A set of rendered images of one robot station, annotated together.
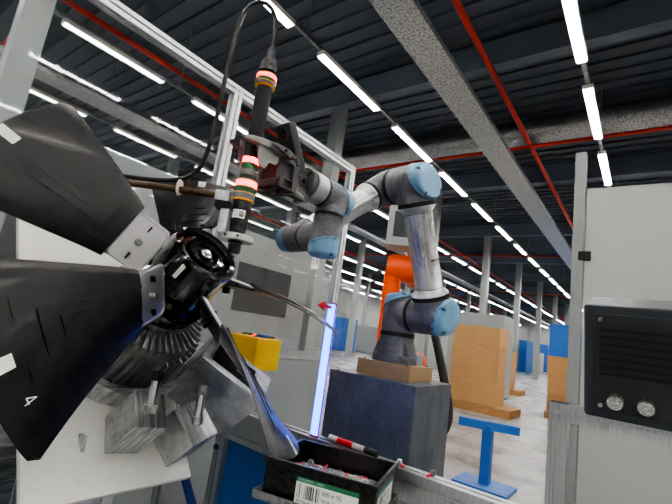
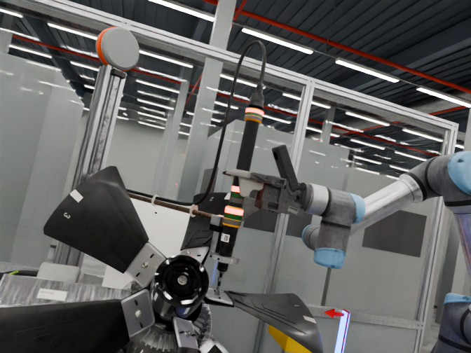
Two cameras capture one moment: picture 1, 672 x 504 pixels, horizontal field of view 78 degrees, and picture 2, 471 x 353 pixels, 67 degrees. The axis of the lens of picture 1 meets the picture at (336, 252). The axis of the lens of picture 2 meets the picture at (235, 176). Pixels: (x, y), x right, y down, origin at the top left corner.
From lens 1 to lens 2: 0.44 m
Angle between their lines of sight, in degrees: 38
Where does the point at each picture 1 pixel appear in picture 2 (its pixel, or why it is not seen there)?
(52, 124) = (101, 184)
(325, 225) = (326, 237)
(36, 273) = (36, 314)
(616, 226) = not seen: outside the picture
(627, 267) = not seen: outside the picture
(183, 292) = (162, 311)
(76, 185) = (108, 226)
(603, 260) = not seen: outside the picture
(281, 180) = (265, 204)
